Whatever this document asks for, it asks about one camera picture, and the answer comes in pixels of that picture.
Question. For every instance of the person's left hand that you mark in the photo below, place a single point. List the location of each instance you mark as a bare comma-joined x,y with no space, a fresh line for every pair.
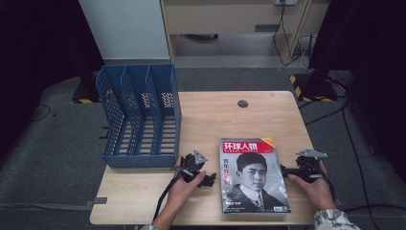
182,195

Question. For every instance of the white power strip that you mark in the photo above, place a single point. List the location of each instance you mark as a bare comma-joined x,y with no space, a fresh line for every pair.
285,2

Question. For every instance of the dark curtain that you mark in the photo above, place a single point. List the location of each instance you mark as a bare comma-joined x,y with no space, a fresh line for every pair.
38,48
376,48

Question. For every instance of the grey tape strip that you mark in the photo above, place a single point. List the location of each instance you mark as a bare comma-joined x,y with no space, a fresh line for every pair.
99,201
338,202

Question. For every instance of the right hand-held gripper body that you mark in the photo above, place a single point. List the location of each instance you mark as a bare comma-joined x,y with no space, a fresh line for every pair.
308,167

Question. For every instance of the light wooden desk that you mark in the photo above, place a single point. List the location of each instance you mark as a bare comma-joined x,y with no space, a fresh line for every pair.
223,17

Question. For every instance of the white cabinet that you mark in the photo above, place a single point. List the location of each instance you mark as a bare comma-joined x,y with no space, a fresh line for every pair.
127,28

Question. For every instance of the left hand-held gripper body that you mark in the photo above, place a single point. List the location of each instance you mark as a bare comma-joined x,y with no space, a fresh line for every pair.
191,167

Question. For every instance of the black stand with hazard tape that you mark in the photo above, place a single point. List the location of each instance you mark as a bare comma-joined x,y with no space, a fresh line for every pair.
316,87

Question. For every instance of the black stand base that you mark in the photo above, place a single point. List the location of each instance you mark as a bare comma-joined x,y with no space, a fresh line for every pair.
84,94

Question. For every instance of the portrait cover magazine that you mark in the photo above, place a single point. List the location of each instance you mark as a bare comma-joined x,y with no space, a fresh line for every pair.
252,179

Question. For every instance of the blue plastic file rack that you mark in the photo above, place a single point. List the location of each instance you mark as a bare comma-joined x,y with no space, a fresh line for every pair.
140,127

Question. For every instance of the grey table grommet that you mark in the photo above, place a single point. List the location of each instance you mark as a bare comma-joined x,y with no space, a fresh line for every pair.
242,103

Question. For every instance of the person's right hand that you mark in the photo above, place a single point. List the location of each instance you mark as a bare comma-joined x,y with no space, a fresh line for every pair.
319,191

